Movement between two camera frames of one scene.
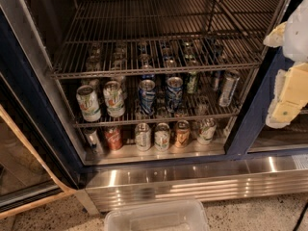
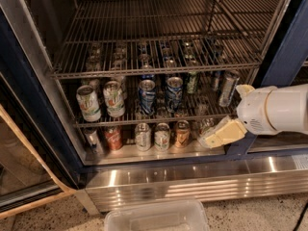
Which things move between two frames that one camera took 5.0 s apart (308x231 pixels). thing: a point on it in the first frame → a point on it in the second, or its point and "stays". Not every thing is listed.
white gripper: x=297 y=33 → x=253 y=110
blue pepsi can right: x=174 y=93 stays
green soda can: x=192 y=82 stays
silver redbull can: x=229 y=88 stays
